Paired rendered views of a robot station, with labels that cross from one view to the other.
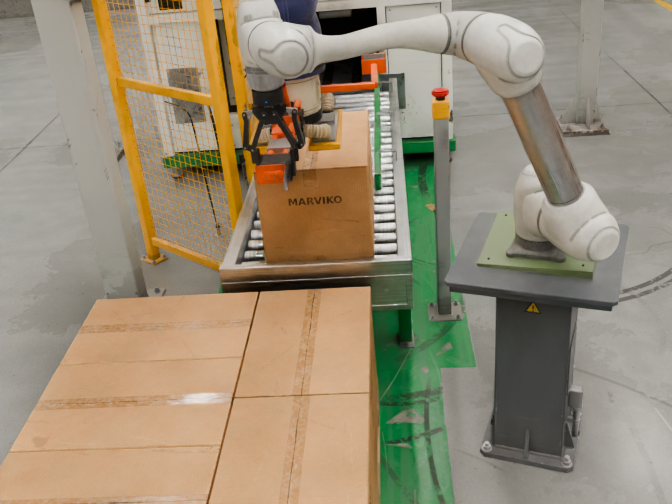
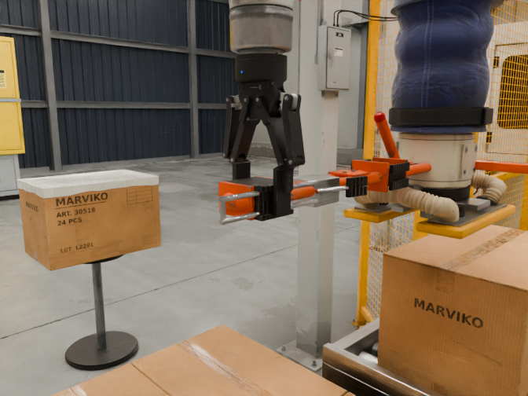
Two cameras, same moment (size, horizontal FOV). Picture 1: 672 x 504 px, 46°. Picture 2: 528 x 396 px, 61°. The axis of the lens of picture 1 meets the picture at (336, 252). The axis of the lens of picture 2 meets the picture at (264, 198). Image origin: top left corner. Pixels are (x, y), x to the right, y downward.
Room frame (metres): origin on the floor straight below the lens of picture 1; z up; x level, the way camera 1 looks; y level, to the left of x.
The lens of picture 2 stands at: (1.38, -0.31, 1.36)
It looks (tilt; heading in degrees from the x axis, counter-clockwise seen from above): 11 degrees down; 41
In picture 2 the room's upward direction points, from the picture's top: straight up
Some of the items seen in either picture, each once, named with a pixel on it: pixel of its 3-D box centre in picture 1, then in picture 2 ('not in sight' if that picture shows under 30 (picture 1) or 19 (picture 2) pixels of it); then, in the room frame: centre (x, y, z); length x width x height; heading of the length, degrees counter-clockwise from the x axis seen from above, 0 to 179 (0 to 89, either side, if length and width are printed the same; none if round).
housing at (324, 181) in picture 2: (280, 150); (313, 189); (2.01, 0.12, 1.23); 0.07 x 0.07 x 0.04; 86
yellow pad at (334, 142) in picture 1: (326, 124); (470, 210); (2.47, -0.01, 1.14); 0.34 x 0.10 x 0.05; 176
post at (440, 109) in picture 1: (442, 213); not in sight; (3.04, -0.47, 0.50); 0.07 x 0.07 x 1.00; 85
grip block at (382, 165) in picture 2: (286, 121); (379, 174); (2.23, 0.11, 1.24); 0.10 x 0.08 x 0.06; 86
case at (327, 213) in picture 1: (320, 186); (483, 306); (2.87, 0.04, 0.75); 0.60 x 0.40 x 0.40; 175
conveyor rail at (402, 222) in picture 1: (398, 163); not in sight; (3.65, -0.35, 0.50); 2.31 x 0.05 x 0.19; 175
